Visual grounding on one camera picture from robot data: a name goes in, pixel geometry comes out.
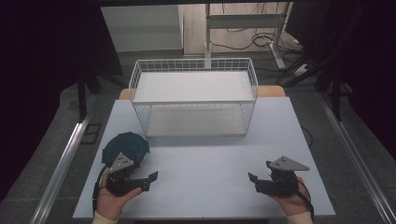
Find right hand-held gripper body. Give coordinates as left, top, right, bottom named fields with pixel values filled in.
left=255, top=155, right=311, bottom=198

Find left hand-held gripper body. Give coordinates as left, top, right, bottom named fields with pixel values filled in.
left=106, top=151, right=151, bottom=198

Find white wire basket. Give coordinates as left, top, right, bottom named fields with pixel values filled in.
left=128, top=57, right=260, bottom=138

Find person's left hand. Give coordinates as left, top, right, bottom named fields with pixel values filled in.
left=95, top=172, right=143, bottom=220

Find person's right hand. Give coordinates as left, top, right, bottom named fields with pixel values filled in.
left=268, top=176, right=311, bottom=217

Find wooden table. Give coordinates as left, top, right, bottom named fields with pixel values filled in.
left=119, top=86, right=287, bottom=101

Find black stand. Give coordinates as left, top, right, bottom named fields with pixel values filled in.
left=76, top=70, right=105, bottom=123

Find black tripod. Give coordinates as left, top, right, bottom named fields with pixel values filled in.
left=276, top=46, right=344, bottom=122

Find white power strip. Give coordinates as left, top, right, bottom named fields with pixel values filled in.
left=293, top=63, right=310, bottom=77

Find dark curtain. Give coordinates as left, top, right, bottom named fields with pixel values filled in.
left=285, top=0, right=396, bottom=161
left=0, top=0, right=124, bottom=202

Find white cabinet panel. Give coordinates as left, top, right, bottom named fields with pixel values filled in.
left=100, top=4, right=185, bottom=53

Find right hand-held gripper black cable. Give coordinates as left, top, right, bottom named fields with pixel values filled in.
left=294, top=179, right=316, bottom=219

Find black cable beside table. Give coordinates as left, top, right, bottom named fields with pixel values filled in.
left=300, top=125, right=314, bottom=147

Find metal rail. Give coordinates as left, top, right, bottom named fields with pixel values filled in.
left=317, top=92, right=396, bottom=224
left=29, top=112, right=93, bottom=224

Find black floor cables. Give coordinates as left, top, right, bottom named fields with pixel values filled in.
left=208, top=27, right=304, bottom=54

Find white metal desk frame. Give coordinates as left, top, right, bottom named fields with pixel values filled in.
left=204, top=2, right=294, bottom=70

